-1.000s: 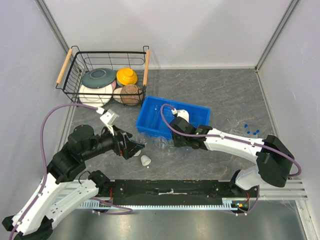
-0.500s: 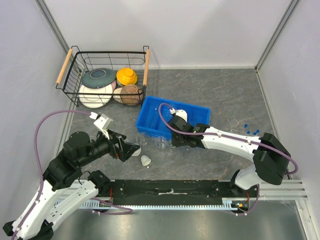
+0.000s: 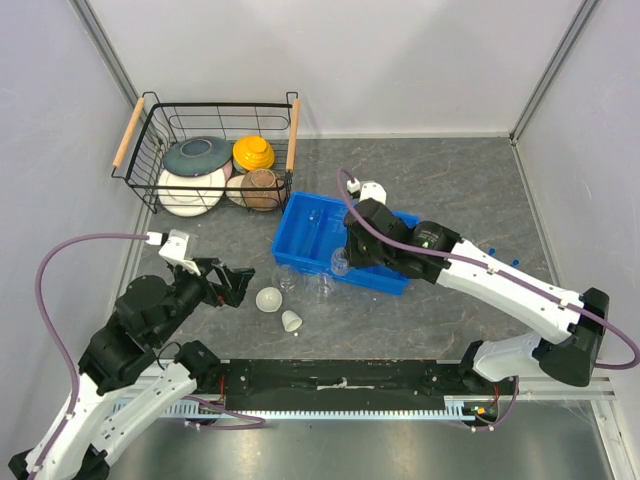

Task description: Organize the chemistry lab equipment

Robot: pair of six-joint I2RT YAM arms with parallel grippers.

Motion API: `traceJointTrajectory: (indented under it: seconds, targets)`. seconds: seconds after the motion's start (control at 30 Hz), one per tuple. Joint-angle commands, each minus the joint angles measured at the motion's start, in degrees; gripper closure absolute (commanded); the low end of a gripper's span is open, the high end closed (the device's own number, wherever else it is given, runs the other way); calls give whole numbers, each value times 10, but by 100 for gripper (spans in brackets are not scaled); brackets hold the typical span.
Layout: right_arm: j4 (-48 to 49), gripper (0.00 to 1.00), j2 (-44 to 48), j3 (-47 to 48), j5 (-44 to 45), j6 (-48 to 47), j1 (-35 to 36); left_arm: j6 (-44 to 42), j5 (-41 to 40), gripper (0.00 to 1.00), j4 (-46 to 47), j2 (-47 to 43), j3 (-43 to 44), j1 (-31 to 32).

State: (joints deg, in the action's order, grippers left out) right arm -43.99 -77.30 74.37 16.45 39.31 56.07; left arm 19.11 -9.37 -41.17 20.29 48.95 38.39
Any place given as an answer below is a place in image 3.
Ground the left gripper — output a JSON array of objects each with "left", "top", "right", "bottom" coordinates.
[{"left": 153, "top": 256, "right": 256, "bottom": 344}]

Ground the small glass bottle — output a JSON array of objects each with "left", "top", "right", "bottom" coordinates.
[{"left": 330, "top": 248, "right": 350, "bottom": 277}]

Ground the glass petri dish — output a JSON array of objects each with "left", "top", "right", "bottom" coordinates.
[{"left": 272, "top": 265, "right": 302, "bottom": 293}]

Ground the blue plastic divided bin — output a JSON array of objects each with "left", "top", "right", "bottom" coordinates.
[{"left": 271, "top": 192, "right": 410, "bottom": 296}]

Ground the white plastic cup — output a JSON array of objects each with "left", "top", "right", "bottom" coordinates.
[{"left": 281, "top": 310, "right": 303, "bottom": 333}]

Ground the glass conical flask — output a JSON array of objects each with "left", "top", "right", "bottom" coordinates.
[{"left": 308, "top": 273, "right": 336, "bottom": 302}]

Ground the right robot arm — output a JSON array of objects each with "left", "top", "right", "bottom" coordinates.
[{"left": 344, "top": 199, "right": 609, "bottom": 394}]

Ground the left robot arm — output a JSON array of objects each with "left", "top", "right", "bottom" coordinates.
[{"left": 9, "top": 258, "right": 255, "bottom": 479}]

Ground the white plastic bowl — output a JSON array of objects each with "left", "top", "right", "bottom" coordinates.
[{"left": 255, "top": 287, "right": 283, "bottom": 313}]

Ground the brown ceramic bowl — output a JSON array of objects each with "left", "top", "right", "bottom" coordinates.
[{"left": 241, "top": 169, "right": 286, "bottom": 212}]

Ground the white ceramic plate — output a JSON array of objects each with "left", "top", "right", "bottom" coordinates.
[{"left": 157, "top": 169, "right": 226, "bottom": 217}]

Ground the white ceramic bowl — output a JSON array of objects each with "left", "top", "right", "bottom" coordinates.
[{"left": 225, "top": 175, "right": 246, "bottom": 208}]

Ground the yellow ceramic bowl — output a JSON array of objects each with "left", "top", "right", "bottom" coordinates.
[{"left": 233, "top": 136, "right": 275, "bottom": 171}]

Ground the teal ceramic plate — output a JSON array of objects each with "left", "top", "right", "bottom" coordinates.
[{"left": 162, "top": 136, "right": 232, "bottom": 177}]

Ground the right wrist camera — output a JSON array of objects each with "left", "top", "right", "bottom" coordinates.
[{"left": 346, "top": 179, "right": 387, "bottom": 205}]

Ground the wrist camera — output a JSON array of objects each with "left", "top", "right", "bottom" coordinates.
[
  {"left": 159, "top": 229, "right": 201, "bottom": 276},
  {"left": 346, "top": 179, "right": 387, "bottom": 205}
]

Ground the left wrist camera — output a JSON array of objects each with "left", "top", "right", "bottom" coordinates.
[{"left": 159, "top": 229, "right": 201, "bottom": 276}]

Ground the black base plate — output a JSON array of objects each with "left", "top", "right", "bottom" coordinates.
[{"left": 162, "top": 357, "right": 519, "bottom": 412}]

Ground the black wire basket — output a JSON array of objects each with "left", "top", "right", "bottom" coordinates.
[{"left": 110, "top": 91, "right": 301, "bottom": 217}]

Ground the light blue cable duct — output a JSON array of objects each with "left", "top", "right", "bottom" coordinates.
[{"left": 109, "top": 396, "right": 501, "bottom": 420}]

